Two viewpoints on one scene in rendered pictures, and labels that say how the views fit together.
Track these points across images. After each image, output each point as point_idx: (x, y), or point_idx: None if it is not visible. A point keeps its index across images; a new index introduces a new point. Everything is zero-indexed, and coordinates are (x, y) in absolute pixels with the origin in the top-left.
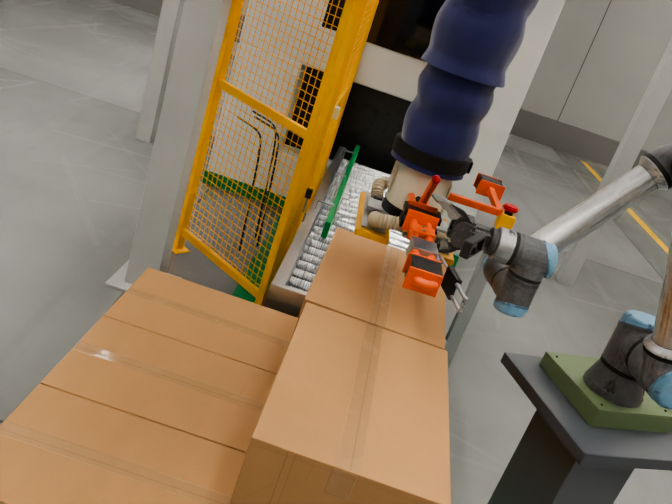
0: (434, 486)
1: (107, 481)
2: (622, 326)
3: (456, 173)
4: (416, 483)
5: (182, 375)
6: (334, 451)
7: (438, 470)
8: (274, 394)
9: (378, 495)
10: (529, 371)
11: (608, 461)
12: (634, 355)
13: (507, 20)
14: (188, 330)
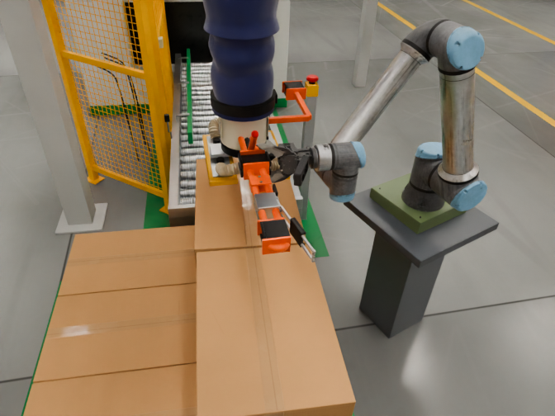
0: (339, 388)
1: None
2: (419, 160)
3: (268, 111)
4: (325, 393)
5: (133, 319)
6: (260, 398)
7: (337, 370)
8: (201, 365)
9: (303, 414)
10: (365, 206)
11: (436, 257)
12: (434, 181)
13: None
14: (124, 276)
